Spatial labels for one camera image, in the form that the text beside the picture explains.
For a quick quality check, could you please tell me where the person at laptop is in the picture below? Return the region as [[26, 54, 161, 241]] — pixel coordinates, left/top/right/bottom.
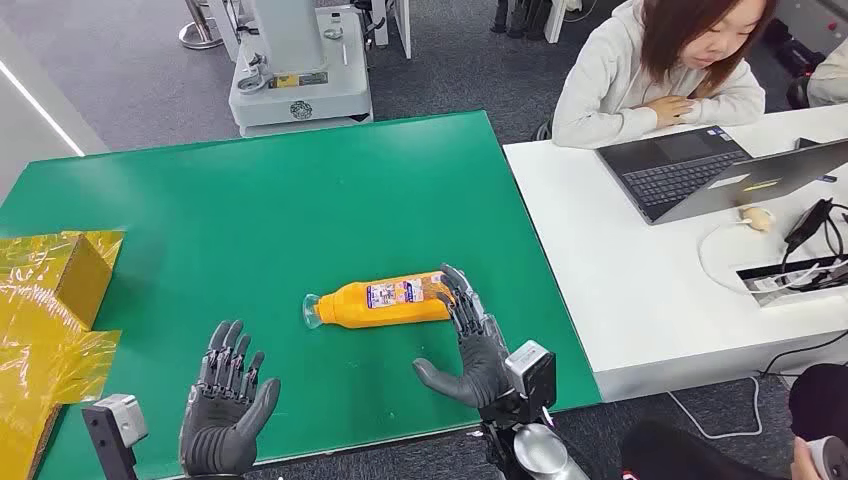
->
[[551, 0, 780, 150]]

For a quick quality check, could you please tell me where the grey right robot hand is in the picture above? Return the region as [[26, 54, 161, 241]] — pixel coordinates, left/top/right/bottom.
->
[[411, 263, 512, 410]]

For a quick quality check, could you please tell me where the desk power socket box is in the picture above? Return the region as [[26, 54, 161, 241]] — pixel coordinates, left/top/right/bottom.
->
[[735, 254, 848, 310]]

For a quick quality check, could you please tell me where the grey open laptop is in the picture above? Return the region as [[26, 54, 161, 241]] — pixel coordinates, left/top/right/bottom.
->
[[596, 125, 848, 227]]

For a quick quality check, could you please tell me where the green table mat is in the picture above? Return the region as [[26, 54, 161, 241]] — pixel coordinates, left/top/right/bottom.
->
[[0, 109, 603, 480]]

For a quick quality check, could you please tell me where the orange detergent bottle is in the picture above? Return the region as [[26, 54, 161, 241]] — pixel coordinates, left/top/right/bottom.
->
[[302, 270, 460, 331]]

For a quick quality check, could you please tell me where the person in dark clothing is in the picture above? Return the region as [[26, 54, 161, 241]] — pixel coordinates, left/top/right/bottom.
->
[[619, 362, 848, 480]]

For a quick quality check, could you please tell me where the person at desk edge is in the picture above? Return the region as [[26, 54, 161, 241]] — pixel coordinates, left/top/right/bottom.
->
[[806, 55, 848, 108]]

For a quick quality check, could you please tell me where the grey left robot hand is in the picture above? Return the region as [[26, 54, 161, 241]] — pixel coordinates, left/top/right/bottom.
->
[[178, 320, 282, 433]]

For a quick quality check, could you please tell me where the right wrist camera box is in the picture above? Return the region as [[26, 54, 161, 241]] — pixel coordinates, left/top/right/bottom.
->
[[503, 340, 558, 425]]

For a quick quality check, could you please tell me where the white handheld device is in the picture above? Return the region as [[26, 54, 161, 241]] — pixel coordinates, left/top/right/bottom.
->
[[808, 435, 848, 480]]

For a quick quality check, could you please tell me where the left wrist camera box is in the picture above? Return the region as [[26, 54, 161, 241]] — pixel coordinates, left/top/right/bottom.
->
[[82, 394, 149, 480]]

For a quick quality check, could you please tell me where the white cable on floor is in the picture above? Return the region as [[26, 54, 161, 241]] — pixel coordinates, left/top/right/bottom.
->
[[665, 376, 764, 441]]

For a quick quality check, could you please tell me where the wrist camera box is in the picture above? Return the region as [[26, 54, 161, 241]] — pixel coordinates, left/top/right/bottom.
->
[[503, 340, 558, 425], [82, 394, 149, 480]]

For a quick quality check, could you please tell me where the black cable under desk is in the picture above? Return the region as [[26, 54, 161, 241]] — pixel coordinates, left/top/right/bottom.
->
[[758, 346, 848, 380]]

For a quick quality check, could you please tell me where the white desk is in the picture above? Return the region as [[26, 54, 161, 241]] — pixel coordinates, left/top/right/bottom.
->
[[502, 103, 848, 403]]

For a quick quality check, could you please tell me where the white cable on desk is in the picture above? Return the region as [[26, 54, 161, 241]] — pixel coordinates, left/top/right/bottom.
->
[[696, 221, 826, 297]]

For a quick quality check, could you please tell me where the yellow taped cardboard box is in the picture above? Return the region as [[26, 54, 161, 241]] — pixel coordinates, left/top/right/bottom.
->
[[0, 229, 126, 480]]

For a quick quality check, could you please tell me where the white machine base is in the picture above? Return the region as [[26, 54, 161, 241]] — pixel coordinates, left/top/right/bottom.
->
[[206, 0, 375, 139]]

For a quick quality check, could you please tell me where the small beige object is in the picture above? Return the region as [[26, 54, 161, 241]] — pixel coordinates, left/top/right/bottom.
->
[[737, 205, 777, 234]]

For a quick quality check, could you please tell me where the metal stanchion base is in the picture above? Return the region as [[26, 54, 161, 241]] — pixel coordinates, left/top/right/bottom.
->
[[178, 0, 225, 52]]

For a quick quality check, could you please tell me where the black power adapter cable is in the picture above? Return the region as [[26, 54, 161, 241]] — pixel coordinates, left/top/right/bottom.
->
[[780, 197, 848, 274]]

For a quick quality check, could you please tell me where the person's hand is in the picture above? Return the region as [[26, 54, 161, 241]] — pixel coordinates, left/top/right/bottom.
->
[[645, 95, 698, 129]]

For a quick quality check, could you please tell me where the white furniture leg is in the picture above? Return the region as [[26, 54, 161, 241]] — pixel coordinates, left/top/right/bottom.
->
[[370, 0, 413, 60]]

